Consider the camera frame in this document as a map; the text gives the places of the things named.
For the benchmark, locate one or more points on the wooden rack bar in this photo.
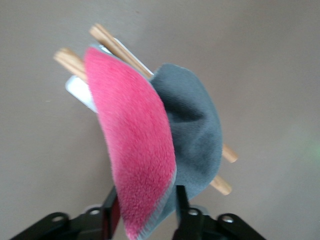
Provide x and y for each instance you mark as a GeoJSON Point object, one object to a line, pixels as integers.
{"type": "Point", "coordinates": [70, 62]}
{"type": "Point", "coordinates": [110, 42]}

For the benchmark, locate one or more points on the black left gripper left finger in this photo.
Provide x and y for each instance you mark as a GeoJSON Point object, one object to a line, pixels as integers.
{"type": "Point", "coordinates": [97, 225]}

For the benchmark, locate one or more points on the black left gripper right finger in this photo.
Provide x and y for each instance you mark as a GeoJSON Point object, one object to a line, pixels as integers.
{"type": "Point", "coordinates": [197, 225]}

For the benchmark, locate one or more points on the pink and gray towel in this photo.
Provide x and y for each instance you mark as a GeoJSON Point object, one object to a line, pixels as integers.
{"type": "Point", "coordinates": [135, 140]}

